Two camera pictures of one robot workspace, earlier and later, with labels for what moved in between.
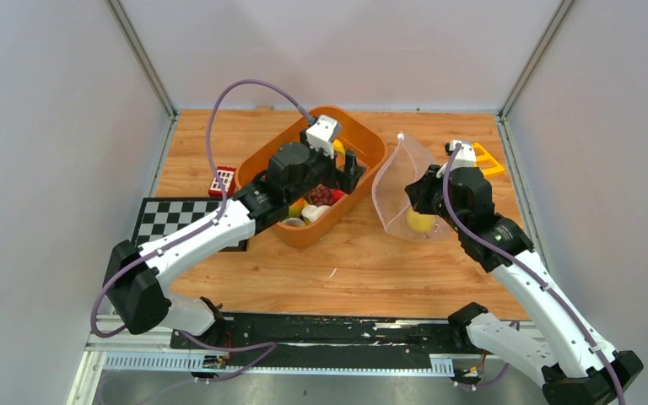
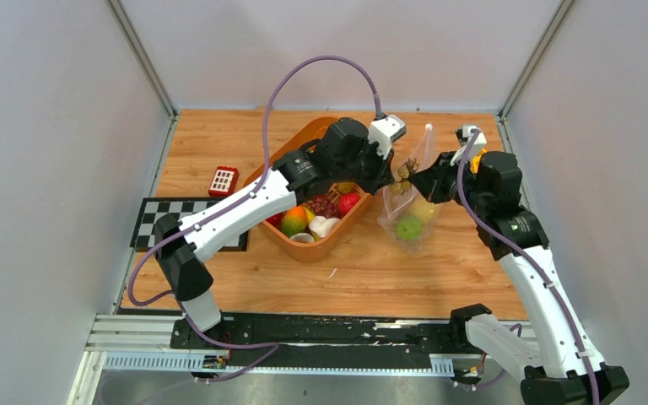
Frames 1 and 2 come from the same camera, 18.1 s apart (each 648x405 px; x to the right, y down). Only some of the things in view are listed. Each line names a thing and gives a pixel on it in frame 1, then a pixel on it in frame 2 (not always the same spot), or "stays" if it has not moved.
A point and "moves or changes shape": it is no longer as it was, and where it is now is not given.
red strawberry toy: [337, 194] to [346, 202]
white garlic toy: [294, 221] to [303, 237]
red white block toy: [228, 178] stays
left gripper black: [352, 173] to [384, 173]
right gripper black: [418, 192] to [429, 182]
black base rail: [323, 339] stays
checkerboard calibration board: [162, 216] stays
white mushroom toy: [314, 213] to [321, 227]
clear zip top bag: [407, 160] moves or changes shape
